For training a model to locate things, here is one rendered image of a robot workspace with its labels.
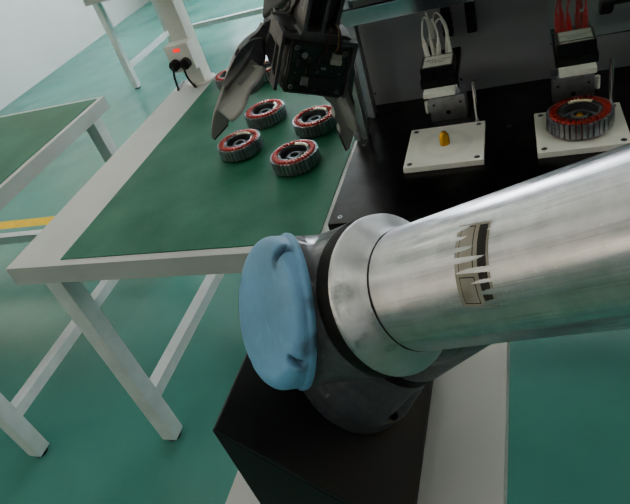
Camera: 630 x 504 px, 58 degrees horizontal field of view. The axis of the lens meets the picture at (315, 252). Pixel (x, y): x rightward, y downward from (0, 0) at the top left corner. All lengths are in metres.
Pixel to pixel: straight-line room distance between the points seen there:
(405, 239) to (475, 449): 0.40
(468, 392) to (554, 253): 0.49
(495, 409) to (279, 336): 0.40
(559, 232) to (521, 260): 0.02
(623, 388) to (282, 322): 1.39
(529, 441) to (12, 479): 1.56
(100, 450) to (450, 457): 1.47
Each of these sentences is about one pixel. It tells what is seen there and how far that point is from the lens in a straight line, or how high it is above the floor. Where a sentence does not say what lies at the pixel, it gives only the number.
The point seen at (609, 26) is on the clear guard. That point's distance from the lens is 0.94.
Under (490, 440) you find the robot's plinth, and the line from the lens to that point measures 0.72.
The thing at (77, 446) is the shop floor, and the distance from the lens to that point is 2.09.
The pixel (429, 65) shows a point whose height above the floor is 0.92.
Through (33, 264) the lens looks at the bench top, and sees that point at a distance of 1.43.
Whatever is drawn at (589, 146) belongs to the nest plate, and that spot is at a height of 0.78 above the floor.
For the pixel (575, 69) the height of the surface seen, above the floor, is 0.88.
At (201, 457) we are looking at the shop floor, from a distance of 1.81.
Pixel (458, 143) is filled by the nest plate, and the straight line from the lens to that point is 1.17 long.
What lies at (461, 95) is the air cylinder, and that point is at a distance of 1.26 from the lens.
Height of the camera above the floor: 1.35
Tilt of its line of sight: 36 degrees down
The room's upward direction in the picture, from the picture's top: 20 degrees counter-clockwise
